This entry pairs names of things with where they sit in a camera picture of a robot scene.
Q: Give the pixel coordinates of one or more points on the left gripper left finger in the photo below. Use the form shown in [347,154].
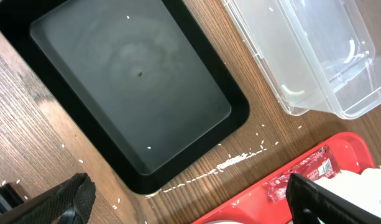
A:
[69,202]

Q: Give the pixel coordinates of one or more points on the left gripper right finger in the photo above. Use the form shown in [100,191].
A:
[311,203]

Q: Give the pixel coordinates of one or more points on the white napkin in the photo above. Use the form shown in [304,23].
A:
[363,190]

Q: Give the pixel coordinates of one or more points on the red snack wrapper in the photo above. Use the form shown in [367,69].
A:
[321,163]

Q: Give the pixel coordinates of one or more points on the red serving tray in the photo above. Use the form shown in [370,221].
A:
[254,205]

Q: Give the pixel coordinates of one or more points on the black plastic tray bin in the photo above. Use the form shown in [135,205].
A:
[139,78]

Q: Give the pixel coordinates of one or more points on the clear plastic bin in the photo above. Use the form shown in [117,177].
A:
[321,55]

